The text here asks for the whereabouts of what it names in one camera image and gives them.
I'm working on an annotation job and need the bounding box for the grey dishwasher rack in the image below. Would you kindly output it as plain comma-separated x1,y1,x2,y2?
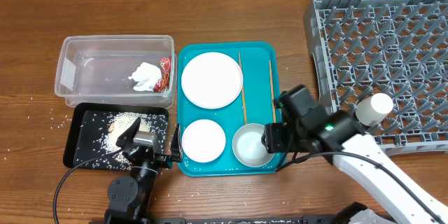
304,0,447,155

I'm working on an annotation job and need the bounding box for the pink bowl with rice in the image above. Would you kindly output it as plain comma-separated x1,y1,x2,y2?
181,119,226,163

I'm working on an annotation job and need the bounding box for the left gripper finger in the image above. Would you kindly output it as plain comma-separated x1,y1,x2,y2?
169,123,183,162
115,117,141,148

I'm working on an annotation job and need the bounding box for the white paper cup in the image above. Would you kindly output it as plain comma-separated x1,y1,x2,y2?
354,93,393,127

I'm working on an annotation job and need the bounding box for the grey-white bowl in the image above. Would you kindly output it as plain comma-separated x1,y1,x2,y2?
232,123,274,167

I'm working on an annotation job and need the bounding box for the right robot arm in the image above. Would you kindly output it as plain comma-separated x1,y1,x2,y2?
261,85,447,223

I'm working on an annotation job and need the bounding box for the wooden chopstick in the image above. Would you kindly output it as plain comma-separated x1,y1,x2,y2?
238,52,248,125
269,60,277,123

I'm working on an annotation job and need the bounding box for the white tissue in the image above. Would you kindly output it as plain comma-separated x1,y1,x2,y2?
128,62,162,92

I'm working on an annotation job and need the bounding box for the black cable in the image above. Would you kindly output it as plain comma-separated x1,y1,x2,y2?
52,148,125,224

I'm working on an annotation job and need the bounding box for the teal plastic tray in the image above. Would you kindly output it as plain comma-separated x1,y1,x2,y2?
177,41,284,176

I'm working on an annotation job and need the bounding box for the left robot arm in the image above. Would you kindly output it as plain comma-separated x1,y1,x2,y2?
104,118,183,223

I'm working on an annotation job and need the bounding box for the black square tray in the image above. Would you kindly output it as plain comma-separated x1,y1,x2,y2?
63,103,169,171

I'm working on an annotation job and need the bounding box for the red snack wrapper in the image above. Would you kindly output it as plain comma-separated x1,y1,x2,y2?
153,57,172,93

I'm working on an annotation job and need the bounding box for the white round plate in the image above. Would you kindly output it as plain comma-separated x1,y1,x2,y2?
181,52,244,109

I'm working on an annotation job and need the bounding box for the clear plastic bin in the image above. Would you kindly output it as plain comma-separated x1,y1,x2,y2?
54,34,177,109

